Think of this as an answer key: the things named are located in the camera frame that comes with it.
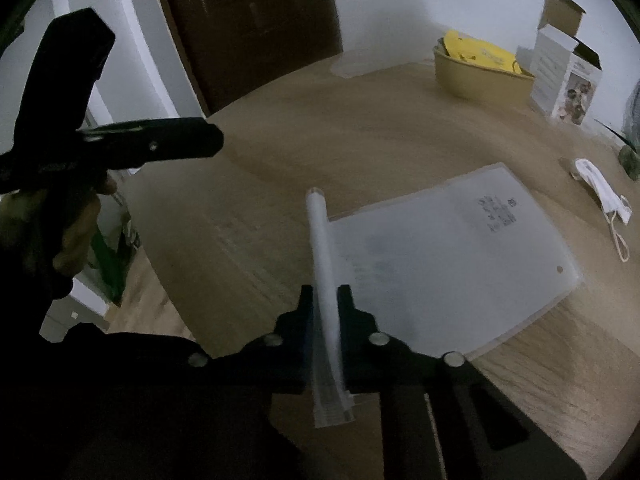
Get brown door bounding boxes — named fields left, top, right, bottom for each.
left=151, top=0, right=346, bottom=117

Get white face mask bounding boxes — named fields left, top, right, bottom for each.
left=570, top=157, right=634, bottom=264

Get brown paper bowl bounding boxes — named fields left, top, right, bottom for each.
left=432, top=45, right=536, bottom=104

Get green bag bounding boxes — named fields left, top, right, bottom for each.
left=87, top=210, right=138, bottom=307

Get small green figurine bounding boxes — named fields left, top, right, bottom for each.
left=619, top=144, right=640, bottom=182

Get crumpled yellow bag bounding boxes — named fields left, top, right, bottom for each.
left=441, top=30, right=523, bottom=77

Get white open cardboard box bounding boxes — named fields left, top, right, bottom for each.
left=529, top=0, right=604, bottom=127

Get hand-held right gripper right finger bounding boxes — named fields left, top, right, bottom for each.
left=337, top=285, right=586, bottom=480

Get translucent printed plastic pouch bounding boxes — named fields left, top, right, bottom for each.
left=327, top=162, right=584, bottom=362

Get person's left hand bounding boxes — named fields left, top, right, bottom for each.
left=51, top=172, right=119, bottom=277

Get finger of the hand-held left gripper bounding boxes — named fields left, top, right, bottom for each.
left=12, top=7, right=117, bottom=153
left=75, top=117, right=225, bottom=172

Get person's left forearm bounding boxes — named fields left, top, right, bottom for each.
left=0, top=190, right=96, bottom=311

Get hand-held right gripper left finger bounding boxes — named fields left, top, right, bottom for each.
left=125, top=285, right=321, bottom=480

